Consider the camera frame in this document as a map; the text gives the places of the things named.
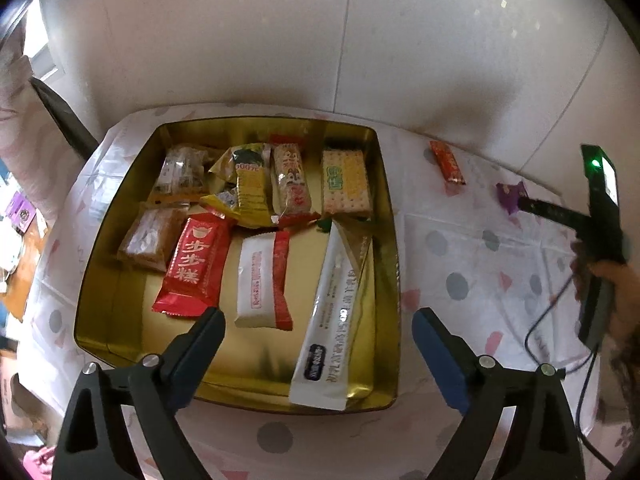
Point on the person's right hand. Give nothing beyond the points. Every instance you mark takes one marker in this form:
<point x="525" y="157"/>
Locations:
<point x="627" y="300"/>

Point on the gold tin box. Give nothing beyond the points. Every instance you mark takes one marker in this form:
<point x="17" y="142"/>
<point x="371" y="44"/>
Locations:
<point x="260" y="355"/>

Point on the clear dark pastry packet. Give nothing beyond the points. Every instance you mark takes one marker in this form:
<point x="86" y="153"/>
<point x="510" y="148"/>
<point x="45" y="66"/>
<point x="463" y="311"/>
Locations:
<point x="180" y="172"/>

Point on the white and red snack packet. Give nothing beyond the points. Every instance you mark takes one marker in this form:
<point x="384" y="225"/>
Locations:
<point x="260" y="280"/>

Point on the pink cloth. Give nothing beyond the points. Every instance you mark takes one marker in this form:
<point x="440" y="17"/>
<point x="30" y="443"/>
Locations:
<point x="40" y="462"/>

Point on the cracker packet with green ends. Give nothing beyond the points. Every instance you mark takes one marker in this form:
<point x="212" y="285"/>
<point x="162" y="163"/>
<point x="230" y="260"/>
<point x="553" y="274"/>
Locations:
<point x="345" y="185"/>

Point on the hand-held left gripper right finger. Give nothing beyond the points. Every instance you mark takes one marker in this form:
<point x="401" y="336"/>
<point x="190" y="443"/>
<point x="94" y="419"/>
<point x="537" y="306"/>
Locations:
<point x="440" y="355"/>

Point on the yellow snack packet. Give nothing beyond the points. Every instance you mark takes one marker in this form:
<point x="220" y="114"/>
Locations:
<point x="247" y="187"/>

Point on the long white snack packet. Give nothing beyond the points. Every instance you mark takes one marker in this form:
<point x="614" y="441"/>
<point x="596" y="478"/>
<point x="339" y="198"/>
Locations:
<point x="330" y="320"/>

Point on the clear brown pastry packet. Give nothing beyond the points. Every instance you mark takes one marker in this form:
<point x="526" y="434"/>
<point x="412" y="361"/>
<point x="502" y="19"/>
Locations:
<point x="150" y="237"/>

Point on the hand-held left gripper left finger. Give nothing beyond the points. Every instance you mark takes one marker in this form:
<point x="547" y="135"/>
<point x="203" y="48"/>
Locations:
<point x="200" y="345"/>

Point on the purple box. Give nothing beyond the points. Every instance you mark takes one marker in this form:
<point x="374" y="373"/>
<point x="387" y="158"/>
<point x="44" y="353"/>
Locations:
<point x="20" y="212"/>

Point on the puffed rice bar packet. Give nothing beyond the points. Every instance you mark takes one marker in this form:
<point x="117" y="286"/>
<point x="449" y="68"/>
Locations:
<point x="292" y="185"/>

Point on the small red snack packet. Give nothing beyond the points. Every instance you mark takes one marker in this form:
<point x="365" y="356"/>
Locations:
<point x="447" y="162"/>

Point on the purple snack packet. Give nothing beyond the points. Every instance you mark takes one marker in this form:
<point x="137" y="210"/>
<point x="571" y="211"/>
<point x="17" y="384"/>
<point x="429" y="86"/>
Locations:
<point x="510" y="197"/>

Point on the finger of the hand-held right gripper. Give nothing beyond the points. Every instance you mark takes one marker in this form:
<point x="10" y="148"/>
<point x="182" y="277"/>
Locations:
<point x="555" y="214"/>

